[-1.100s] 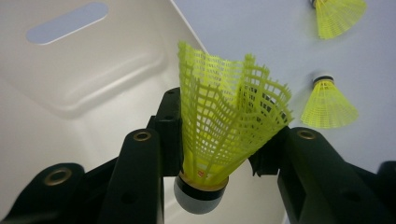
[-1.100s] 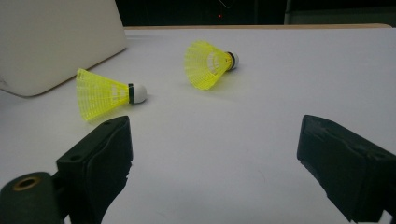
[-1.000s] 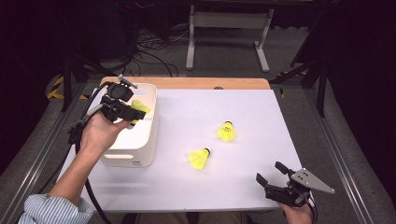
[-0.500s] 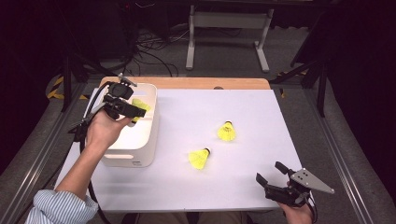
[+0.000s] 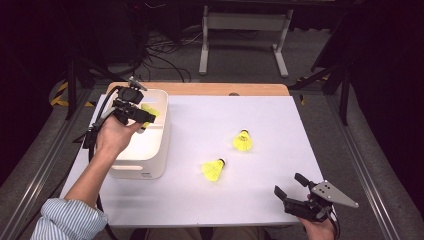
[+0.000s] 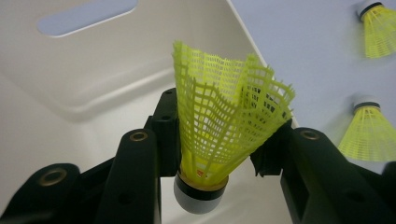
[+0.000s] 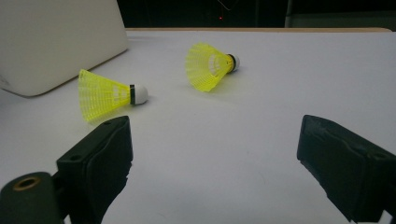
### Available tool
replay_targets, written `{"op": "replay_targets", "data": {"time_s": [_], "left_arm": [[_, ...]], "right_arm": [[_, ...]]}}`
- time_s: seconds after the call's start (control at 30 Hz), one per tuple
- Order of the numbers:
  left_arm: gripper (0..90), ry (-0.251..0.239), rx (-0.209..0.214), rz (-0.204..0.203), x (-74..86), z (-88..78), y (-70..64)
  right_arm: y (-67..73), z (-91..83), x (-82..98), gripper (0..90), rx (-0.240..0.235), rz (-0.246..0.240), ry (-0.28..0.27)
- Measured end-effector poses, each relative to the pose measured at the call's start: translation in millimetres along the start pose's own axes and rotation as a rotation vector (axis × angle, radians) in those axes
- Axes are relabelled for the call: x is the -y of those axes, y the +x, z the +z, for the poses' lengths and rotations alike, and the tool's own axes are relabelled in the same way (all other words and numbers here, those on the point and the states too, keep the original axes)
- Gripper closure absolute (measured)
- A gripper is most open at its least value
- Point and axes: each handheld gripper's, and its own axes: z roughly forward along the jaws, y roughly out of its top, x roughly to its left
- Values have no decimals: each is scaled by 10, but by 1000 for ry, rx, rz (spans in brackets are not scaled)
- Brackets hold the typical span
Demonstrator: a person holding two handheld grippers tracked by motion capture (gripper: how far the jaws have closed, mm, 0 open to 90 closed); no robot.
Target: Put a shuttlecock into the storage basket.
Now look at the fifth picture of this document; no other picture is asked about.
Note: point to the aluminium floor rail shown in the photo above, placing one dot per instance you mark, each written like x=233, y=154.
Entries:
x=40, y=173
x=363, y=173

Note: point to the striped shirt sleeve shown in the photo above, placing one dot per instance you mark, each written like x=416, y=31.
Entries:
x=70, y=220

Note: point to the person's left hand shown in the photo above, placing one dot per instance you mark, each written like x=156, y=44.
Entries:
x=113, y=138

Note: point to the yellow shuttlecock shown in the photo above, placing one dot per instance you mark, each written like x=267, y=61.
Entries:
x=212, y=170
x=150, y=109
x=242, y=142

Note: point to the person's right hand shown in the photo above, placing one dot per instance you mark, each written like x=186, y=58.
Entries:
x=318, y=231

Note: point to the white plastic bin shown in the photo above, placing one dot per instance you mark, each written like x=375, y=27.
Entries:
x=150, y=146

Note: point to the yellow black hazard tape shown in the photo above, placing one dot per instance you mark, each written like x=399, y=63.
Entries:
x=60, y=96

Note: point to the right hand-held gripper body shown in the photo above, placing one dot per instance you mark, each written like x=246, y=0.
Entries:
x=308, y=209

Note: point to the black angled stand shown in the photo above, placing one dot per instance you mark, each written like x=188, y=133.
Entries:
x=345, y=93

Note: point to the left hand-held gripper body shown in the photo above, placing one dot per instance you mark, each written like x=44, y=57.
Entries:
x=128, y=98

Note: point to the black tripod stand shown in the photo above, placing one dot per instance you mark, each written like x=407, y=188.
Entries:
x=71, y=86

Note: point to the white metal stand frame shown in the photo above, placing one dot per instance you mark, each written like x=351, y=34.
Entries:
x=245, y=21

